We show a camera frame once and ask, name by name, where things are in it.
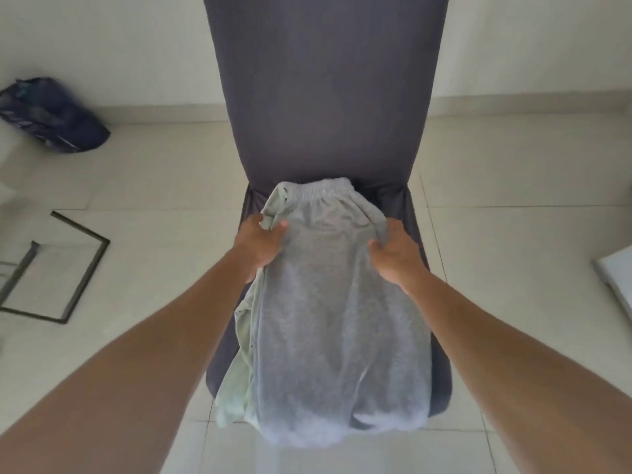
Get person's left hand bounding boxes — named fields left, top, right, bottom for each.
left=231, top=213, right=289, bottom=285

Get person's right hand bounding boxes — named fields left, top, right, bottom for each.
left=368, top=218, right=428, bottom=295

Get grey sweatpants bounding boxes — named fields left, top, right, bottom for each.
left=247, top=177, right=435, bottom=450

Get pale green garment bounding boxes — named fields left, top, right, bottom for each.
left=213, top=181, right=292, bottom=430

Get person's right forearm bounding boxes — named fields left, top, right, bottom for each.
left=406, top=269, right=632, bottom=474

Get person's left forearm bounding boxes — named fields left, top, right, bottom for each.
left=0, top=249, right=253, bottom=474

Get dark grey covered chair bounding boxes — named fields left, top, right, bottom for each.
left=201, top=0, right=454, bottom=419

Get black framed glass pane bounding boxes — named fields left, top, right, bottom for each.
left=0, top=210, right=111, bottom=325

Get white box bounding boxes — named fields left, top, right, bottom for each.
left=592, top=246, right=632, bottom=322

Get dark blue bag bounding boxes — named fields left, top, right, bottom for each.
left=0, top=77, right=111, bottom=154

